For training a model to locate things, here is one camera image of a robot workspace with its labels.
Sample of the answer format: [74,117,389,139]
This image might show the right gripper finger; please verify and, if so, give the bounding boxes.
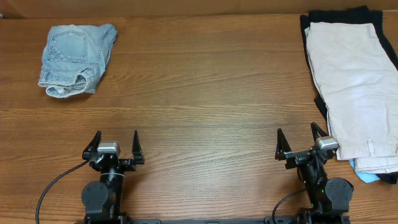
[275,128,292,161]
[310,122,328,141]

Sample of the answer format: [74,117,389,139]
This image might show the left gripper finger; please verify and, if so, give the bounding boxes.
[82,130,101,161]
[132,130,143,159]

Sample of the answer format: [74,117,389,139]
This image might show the beige khaki shorts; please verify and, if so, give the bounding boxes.
[305,22,397,174]

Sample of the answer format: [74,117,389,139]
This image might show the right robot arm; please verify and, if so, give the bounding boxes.
[270,122,354,223]

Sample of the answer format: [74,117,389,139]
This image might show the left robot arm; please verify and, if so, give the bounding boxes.
[81,131,145,223]

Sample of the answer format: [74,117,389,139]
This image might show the light blue garment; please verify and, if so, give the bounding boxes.
[349,159,380,184]

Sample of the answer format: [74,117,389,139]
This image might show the folded light blue denim shorts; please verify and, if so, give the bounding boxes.
[38,24,118,98]

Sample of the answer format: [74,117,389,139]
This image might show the black garment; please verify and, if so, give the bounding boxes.
[300,6,397,185]

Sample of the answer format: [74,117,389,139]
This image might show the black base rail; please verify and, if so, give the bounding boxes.
[124,215,352,224]

